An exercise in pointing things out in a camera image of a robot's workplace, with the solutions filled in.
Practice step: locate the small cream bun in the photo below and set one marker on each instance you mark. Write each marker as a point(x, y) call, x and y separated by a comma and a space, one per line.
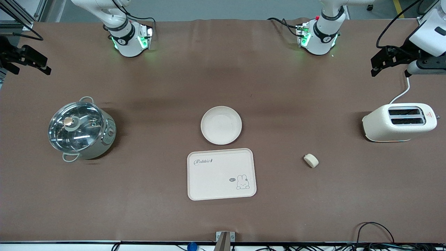
point(311, 160)

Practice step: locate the round cream plate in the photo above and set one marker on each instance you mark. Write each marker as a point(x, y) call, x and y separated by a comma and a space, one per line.
point(221, 125)

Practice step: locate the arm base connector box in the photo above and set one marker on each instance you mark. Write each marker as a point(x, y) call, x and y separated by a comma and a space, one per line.
point(146, 36)
point(303, 35)

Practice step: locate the cream rabbit print tray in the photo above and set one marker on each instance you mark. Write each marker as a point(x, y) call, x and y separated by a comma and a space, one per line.
point(216, 177)

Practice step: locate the cream two-slot toaster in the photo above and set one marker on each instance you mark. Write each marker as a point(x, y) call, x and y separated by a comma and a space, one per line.
point(386, 125)

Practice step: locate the glass pot lid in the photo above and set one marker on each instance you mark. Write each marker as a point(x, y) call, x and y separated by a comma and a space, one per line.
point(75, 127)

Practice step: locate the steel electric cooking pot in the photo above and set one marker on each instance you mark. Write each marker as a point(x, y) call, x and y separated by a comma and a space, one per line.
point(104, 143)

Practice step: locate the brown table cover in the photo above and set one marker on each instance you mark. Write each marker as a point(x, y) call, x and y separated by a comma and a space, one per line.
point(223, 87)

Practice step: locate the blue round knob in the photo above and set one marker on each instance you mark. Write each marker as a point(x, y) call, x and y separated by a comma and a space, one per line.
point(192, 246)

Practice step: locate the aluminium frame profile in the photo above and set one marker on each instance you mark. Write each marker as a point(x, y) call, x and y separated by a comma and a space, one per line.
point(427, 14)
point(17, 14)

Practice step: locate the grey metal bracket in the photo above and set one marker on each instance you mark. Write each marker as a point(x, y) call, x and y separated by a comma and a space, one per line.
point(225, 240)

